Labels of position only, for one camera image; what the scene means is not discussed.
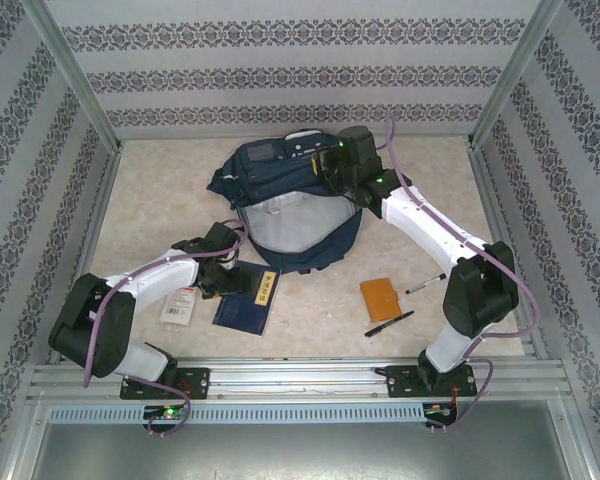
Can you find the dark blue book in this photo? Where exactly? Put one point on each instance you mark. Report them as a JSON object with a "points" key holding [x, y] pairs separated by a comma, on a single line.
{"points": [[245, 312]]}

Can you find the navy blue backpack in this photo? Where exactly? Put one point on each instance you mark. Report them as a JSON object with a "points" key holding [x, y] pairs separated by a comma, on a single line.
{"points": [[290, 175]]}

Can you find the white packaged school supplies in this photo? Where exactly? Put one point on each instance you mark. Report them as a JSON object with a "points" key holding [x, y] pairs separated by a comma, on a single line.
{"points": [[179, 307]]}

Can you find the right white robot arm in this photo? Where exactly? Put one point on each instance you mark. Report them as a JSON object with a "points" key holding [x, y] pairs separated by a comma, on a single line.
{"points": [[430, 225]]}

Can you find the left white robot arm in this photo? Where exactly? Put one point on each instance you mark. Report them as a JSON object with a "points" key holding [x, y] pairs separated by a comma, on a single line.
{"points": [[155, 280]]}

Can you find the white black marker pen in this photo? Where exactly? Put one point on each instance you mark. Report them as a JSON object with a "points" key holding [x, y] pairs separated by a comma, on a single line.
{"points": [[427, 283]]}

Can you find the controller board with LED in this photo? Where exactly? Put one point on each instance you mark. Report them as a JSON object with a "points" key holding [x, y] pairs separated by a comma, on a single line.
{"points": [[440, 411], [167, 412]]}

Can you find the grey metal sheet panel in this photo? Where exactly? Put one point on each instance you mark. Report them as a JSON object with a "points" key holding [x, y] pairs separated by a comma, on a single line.
{"points": [[300, 455]]}

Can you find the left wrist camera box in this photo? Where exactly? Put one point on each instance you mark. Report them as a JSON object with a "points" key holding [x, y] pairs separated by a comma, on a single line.
{"points": [[229, 258]]}

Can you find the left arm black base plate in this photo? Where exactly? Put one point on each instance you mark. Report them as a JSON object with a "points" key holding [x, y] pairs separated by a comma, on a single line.
{"points": [[195, 380]]}

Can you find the aluminium mounting rail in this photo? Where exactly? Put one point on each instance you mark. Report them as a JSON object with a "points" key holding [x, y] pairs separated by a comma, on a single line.
{"points": [[290, 380]]}

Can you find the aluminium side rail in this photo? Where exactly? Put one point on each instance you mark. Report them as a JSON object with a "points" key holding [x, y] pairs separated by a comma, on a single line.
{"points": [[97, 220], [495, 225]]}

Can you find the aluminium frame post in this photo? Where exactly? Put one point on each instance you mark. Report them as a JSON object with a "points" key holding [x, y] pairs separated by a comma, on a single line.
{"points": [[75, 75], [515, 75]]}

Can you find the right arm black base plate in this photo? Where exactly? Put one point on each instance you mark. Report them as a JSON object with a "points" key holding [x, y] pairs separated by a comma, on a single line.
{"points": [[400, 382]]}

